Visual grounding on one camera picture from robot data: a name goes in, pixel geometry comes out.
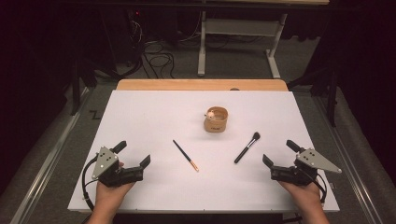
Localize person's left hand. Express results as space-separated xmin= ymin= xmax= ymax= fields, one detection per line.
xmin=93 ymin=161 xmax=136 ymax=210

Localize white frame desk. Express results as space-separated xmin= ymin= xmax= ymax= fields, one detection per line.
xmin=197 ymin=0 xmax=331 ymax=79

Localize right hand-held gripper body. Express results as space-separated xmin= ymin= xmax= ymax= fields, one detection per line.
xmin=270 ymin=147 xmax=343 ymax=187

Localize tan bear pen holder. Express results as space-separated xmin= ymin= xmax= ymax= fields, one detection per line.
xmin=203 ymin=105 xmax=229 ymax=133

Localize wooden table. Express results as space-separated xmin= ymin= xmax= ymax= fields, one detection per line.
xmin=116 ymin=78 xmax=289 ymax=92

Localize person's right hand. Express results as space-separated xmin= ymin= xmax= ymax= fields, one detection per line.
xmin=277 ymin=180 xmax=322 ymax=213

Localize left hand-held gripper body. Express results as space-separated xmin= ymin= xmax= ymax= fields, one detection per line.
xmin=92 ymin=147 xmax=145 ymax=189

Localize black makeup brush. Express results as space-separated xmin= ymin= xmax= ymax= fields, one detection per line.
xmin=233 ymin=132 xmax=262 ymax=164

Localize white table cover sheet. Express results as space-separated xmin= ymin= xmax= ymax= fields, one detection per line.
xmin=67 ymin=90 xmax=340 ymax=214

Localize black metal stand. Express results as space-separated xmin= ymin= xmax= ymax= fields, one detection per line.
xmin=70 ymin=59 xmax=94 ymax=117
xmin=288 ymin=66 xmax=339 ymax=128

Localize metal floor rail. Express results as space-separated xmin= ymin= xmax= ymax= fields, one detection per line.
xmin=314 ymin=96 xmax=383 ymax=224
xmin=10 ymin=87 xmax=92 ymax=224

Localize dark device with red light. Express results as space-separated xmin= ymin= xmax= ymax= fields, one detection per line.
xmin=125 ymin=8 xmax=146 ymax=60

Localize thin black orange-tipped brush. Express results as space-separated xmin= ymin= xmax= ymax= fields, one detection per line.
xmin=172 ymin=139 xmax=200 ymax=173

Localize black floor cables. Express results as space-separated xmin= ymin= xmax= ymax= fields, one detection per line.
xmin=124 ymin=38 xmax=177 ymax=80

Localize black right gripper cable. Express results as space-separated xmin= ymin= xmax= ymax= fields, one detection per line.
xmin=306 ymin=169 xmax=328 ymax=207

